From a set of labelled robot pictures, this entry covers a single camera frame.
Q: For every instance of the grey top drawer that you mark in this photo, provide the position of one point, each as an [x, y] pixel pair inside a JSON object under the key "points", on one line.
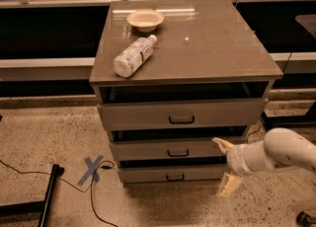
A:
{"points": [[181, 114]]}

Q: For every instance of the white plastic bottle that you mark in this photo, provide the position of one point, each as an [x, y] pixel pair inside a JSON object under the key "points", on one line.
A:
{"points": [[134, 56]]}

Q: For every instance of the black stand leg left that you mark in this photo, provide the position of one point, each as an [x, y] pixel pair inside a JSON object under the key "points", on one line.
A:
{"points": [[39, 208]]}

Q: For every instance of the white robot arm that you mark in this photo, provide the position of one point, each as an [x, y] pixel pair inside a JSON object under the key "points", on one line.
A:
{"points": [[281, 149]]}

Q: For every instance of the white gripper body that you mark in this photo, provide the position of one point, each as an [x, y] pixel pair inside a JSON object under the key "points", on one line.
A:
{"points": [[236, 162]]}

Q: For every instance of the white paper bowl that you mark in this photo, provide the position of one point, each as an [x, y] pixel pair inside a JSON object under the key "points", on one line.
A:
{"points": [[145, 21]]}

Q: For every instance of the grey drawer cabinet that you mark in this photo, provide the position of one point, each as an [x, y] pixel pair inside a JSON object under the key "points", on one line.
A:
{"points": [[204, 51]]}

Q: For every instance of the black caster wheel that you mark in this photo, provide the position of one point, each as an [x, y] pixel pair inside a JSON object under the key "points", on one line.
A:
{"points": [[305, 220]]}

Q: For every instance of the grey bottom drawer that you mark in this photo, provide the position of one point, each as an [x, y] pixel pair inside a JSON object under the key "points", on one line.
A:
{"points": [[171, 174]]}

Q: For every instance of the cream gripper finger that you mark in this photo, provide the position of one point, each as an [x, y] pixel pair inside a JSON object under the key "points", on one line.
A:
{"points": [[223, 145], [229, 183]]}

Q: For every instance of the grey drawer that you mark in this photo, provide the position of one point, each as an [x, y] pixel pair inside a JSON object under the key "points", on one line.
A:
{"points": [[169, 149], [171, 174], [181, 114]]}

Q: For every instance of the blue tape cross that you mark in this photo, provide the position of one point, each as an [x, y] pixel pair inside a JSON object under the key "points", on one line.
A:
{"points": [[91, 170]]}

